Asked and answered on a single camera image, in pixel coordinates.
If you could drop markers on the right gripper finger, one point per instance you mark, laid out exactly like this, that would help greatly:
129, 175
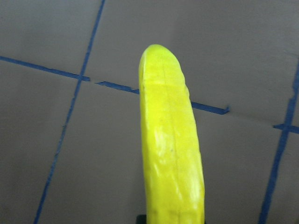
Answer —
141, 219

